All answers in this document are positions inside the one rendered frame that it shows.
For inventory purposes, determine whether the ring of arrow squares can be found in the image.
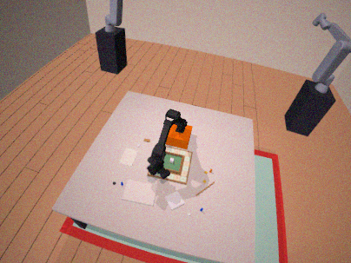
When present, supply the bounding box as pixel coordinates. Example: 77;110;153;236
163;147;192;183

